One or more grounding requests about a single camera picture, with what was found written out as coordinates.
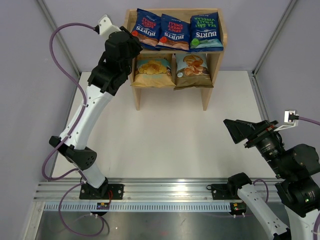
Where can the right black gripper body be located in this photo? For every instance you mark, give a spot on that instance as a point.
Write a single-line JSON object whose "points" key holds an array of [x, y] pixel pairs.
{"points": [[266, 142]]}

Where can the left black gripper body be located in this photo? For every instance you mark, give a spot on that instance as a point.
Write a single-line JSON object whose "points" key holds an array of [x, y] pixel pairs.
{"points": [[135, 48]]}

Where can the blue Burts bag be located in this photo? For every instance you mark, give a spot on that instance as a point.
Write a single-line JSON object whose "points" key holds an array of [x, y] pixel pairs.
{"points": [[147, 29]]}

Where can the yellow kettle chips bag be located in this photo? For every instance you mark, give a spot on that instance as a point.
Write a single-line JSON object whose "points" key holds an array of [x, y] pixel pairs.
{"points": [[153, 71]]}

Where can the blue spicy sweet chilli bag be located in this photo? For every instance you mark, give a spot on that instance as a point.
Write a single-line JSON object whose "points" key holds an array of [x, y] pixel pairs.
{"points": [[175, 33]]}

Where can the light blue cassava chips bag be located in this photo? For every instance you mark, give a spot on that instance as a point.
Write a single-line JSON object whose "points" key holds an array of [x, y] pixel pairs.
{"points": [[192, 71]]}

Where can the blue sea salt vinegar bag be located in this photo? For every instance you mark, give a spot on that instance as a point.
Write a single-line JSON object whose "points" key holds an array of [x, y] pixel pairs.
{"points": [[205, 34]]}

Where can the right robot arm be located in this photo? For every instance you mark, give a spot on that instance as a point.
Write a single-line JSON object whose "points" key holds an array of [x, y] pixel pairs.
{"points": [[298, 192]]}

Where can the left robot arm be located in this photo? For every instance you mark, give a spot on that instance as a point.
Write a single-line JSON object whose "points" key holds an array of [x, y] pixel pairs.
{"points": [[112, 71]]}

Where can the wooden two-tier shelf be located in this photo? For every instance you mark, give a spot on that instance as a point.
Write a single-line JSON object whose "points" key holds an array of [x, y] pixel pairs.
{"points": [[213, 58]]}

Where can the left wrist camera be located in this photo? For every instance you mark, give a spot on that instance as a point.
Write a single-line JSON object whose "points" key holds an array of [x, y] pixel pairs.
{"points": [[105, 27]]}

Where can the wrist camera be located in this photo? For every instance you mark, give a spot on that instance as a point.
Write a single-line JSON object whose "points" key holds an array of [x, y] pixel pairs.
{"points": [[291, 120], [105, 27]]}

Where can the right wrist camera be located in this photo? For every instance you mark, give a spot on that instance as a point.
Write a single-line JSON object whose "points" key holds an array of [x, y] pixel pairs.
{"points": [[291, 120]]}

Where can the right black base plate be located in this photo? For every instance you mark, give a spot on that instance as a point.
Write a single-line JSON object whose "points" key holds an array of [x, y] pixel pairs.
{"points": [[219, 191]]}

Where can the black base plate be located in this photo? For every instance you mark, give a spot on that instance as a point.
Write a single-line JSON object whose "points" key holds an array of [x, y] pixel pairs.
{"points": [[113, 191], [219, 191]]}

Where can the aluminium mounting rail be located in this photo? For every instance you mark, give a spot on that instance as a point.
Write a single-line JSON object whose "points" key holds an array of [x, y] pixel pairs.
{"points": [[139, 189]]}

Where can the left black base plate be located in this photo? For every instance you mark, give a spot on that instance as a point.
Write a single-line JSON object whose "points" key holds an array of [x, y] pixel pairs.
{"points": [[113, 191]]}

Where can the white slotted cable duct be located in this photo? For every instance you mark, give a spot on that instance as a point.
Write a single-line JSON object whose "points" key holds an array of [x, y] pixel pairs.
{"points": [[139, 207]]}

